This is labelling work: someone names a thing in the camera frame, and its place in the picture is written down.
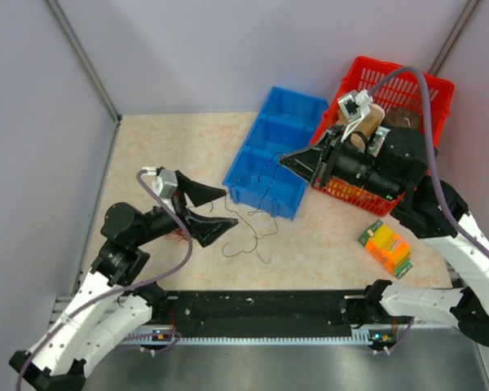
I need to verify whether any upper brown cardboard box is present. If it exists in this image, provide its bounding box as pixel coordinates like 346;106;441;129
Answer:
335;103;385;136

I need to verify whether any red plastic basket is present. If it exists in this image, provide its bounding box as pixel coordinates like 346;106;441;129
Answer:
310;56;455;217

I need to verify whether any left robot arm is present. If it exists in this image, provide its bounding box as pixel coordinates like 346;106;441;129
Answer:
9;168;238;390

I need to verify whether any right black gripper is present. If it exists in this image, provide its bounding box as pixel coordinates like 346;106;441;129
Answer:
277;125;400;203

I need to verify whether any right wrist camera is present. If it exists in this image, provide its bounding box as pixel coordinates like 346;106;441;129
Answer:
337;90;373;142

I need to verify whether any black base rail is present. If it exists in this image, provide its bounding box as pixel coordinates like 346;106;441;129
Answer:
146;289;465;339

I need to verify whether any white cable duct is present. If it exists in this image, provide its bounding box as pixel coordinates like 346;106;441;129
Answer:
121;329;373;346

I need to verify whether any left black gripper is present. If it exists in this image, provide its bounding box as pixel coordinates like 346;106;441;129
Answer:
134;170;239;246

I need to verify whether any right aluminium corner post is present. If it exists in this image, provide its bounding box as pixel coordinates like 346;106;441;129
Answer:
428;0;483;77

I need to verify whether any teal tissue pack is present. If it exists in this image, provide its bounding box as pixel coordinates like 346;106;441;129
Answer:
368;126;390;157

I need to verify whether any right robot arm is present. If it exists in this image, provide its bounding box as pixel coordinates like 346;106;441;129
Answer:
279;126;489;347

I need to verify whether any dark brown round item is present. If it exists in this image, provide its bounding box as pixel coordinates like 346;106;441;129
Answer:
382;107;422;130

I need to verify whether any blue three-compartment bin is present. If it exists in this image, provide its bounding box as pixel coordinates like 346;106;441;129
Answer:
222;86;328;220

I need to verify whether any aluminium corner post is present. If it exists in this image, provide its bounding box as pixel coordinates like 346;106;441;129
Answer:
44;0;122;125
428;0;483;77

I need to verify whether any left aluminium corner post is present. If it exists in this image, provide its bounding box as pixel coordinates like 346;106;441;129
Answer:
44;0;122;125

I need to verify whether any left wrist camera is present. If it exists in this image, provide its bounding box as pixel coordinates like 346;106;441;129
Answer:
143;167;178;201

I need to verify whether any orange yellow sponge pack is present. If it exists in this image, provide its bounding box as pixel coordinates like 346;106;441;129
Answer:
358;220;412;279

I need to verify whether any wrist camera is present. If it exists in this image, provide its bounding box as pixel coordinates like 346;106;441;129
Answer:
143;167;178;201
337;90;373;142

